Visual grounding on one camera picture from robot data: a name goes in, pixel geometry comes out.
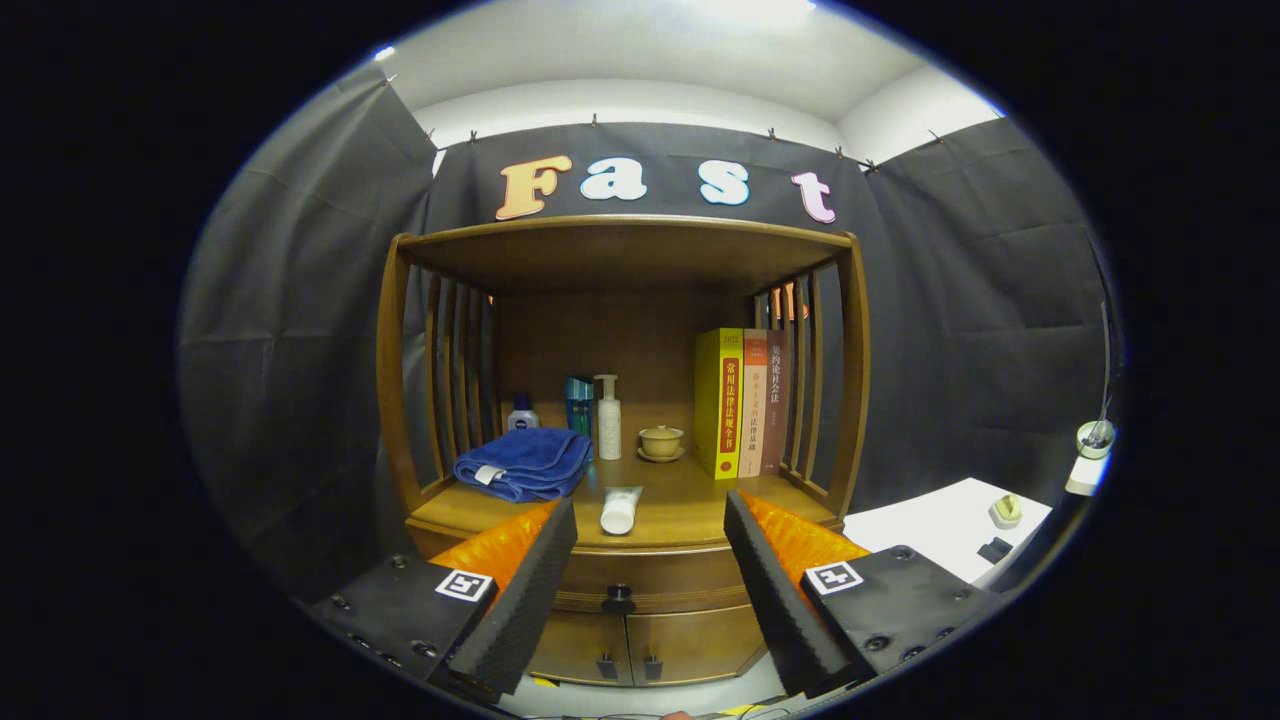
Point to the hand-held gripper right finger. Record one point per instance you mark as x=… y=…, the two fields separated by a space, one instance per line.
x=775 y=610

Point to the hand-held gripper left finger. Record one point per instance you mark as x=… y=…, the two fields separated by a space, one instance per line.
x=520 y=610

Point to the wooden drawer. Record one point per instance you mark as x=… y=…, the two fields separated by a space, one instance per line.
x=650 y=575

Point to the white tube with green print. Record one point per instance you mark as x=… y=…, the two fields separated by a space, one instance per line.
x=620 y=510

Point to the wooden cabinet door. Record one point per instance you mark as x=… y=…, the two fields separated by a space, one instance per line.
x=580 y=650
x=700 y=645

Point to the white side cabinet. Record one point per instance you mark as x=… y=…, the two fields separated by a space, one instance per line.
x=930 y=530

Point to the wooden cabinet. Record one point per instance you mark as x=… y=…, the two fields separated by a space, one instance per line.
x=620 y=260

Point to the blue folded towel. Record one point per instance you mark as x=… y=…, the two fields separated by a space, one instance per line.
x=525 y=462

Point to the yellow saucer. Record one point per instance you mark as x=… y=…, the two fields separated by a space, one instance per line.
x=662 y=457

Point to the small white blue-capped bottle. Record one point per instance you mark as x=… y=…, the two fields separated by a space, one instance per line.
x=522 y=417

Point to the orange and white book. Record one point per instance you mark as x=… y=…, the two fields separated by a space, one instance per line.
x=755 y=410

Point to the yellow lidded teacup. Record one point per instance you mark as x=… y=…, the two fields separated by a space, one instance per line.
x=662 y=440

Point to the white pump bottle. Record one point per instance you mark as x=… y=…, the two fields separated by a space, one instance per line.
x=608 y=425

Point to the yellow book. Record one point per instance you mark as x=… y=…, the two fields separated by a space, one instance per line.
x=715 y=410

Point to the brown book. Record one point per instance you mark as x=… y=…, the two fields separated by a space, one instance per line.
x=776 y=400

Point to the teal blue bottle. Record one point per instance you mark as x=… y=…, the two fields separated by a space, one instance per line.
x=578 y=405

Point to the small black box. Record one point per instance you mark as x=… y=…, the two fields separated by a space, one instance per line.
x=995 y=550

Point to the white ledge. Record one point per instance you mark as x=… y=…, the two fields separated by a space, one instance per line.
x=1087 y=478

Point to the small white cup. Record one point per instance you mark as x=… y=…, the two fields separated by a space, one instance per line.
x=1095 y=440

